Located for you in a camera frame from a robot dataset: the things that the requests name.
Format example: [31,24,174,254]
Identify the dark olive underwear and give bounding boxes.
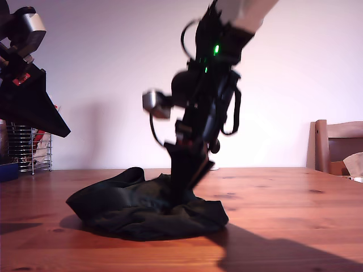
[65,166,229,242]

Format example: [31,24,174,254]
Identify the white paper packets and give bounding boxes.
[34,138,52,167]

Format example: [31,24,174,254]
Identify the blue box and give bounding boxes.
[0,163,20,182]

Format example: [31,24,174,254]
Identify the wooden chair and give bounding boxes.
[305,119,363,176]

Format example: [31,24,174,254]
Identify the small cardboard box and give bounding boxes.
[328,160,350,176]

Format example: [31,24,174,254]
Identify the white tissue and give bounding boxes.
[342,152,363,177]

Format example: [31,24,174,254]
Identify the chrome wire utensil holder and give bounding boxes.
[5,124,53,175]

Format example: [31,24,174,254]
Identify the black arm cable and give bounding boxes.
[221,84,242,135]
[149,113,171,148]
[180,18,205,62]

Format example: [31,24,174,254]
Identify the arm grey camera box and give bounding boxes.
[11,6,48,62]
[142,89,172,120]

